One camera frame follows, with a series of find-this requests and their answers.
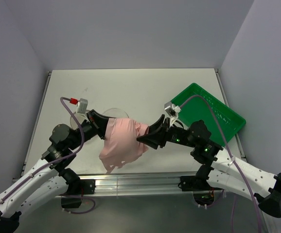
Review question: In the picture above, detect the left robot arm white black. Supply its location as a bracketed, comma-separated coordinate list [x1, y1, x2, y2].
[0, 110, 110, 233]

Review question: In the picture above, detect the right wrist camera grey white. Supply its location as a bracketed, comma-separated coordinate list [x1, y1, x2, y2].
[164, 102, 181, 125]

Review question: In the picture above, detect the round mesh laundry bag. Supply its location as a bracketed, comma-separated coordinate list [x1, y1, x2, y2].
[74, 110, 115, 142]

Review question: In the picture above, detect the pink bra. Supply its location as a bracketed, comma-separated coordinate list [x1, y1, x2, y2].
[99, 118, 149, 174]

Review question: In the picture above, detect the aluminium mounting rail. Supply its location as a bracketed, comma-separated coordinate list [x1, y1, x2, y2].
[6, 171, 250, 198]

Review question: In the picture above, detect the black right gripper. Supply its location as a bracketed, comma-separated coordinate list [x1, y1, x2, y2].
[137, 114, 196, 149]

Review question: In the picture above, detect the green plastic tray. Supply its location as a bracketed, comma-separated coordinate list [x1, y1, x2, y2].
[170, 83, 247, 148]

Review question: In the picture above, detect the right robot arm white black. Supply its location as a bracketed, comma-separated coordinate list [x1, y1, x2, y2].
[137, 116, 281, 218]

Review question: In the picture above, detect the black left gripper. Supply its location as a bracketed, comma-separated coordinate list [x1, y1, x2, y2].
[68, 109, 124, 150]

